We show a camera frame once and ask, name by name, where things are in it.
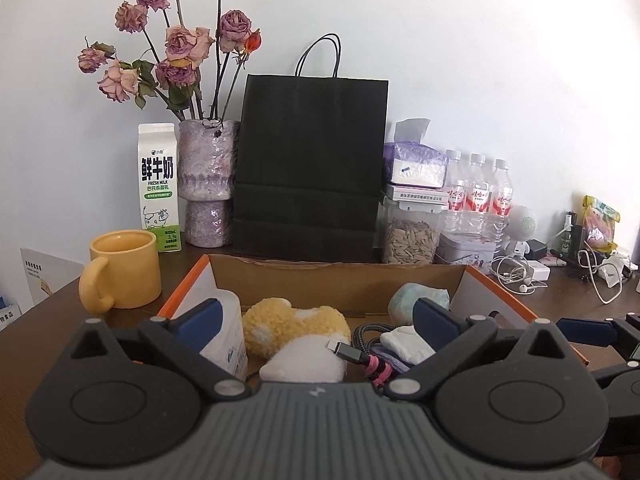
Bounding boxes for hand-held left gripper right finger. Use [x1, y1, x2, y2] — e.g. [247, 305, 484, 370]
[382, 297, 597, 402]

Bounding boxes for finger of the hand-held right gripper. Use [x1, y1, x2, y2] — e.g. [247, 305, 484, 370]
[555, 312, 640, 350]
[591, 360, 640, 387]

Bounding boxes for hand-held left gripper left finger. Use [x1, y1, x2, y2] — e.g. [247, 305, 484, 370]
[49, 298, 252, 402]

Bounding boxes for translucent plastic container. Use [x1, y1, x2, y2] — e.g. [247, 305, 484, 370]
[172, 290, 249, 381]

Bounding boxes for iridescent plastic bag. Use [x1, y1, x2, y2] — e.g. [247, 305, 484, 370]
[389, 282, 451, 326]

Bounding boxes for white cloth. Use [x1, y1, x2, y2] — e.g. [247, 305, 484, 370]
[380, 325, 436, 366]

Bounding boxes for purple linen drawstring pouch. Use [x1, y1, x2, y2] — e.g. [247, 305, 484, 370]
[372, 346, 417, 376]

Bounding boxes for braided charging cable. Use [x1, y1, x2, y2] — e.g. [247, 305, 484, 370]
[327, 322, 426, 387]

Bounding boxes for white and yellow plush toy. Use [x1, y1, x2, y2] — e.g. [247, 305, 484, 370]
[242, 297, 352, 385]

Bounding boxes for red cardboard box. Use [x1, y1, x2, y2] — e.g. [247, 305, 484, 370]
[157, 253, 588, 376]

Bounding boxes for grey tin box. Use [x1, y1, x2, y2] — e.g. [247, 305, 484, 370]
[435, 230, 501, 273]

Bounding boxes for white charger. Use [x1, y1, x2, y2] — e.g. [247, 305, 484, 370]
[517, 258, 552, 281]

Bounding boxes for yellow mug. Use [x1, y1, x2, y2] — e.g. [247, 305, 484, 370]
[78, 230, 163, 315]

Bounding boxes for clear jar of seeds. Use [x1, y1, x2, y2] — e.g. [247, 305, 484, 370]
[380, 201, 443, 266]

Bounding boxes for white earphones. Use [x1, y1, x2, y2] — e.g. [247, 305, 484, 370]
[491, 256, 548, 294]

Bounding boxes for small green spray bottle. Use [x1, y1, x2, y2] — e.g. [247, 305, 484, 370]
[560, 212, 574, 256]

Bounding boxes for yellow snack bag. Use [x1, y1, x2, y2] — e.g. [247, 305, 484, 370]
[581, 195, 622, 253]

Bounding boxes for white robot-shaped speaker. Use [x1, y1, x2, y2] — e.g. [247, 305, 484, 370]
[502, 205, 537, 261]

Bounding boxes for flat white box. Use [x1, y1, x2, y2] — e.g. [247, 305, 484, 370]
[385, 185, 451, 207]

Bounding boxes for purple vase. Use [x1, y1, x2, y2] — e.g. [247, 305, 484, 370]
[177, 119, 241, 248]

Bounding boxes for white milk carton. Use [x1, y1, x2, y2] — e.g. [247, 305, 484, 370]
[137, 123, 182, 254]

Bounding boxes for purple tissue pack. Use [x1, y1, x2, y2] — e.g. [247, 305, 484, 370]
[384, 118, 448, 188]

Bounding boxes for white booklet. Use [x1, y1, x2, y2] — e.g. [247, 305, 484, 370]
[20, 247, 86, 311]

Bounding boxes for black paper bag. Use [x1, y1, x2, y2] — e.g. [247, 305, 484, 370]
[232, 34, 390, 264]

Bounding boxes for blue box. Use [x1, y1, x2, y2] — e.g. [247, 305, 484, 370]
[0, 290, 22, 332]

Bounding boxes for dried pink roses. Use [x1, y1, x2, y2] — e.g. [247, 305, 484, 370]
[77, 0, 263, 123]

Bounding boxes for white cable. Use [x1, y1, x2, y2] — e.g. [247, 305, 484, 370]
[577, 249, 626, 306]

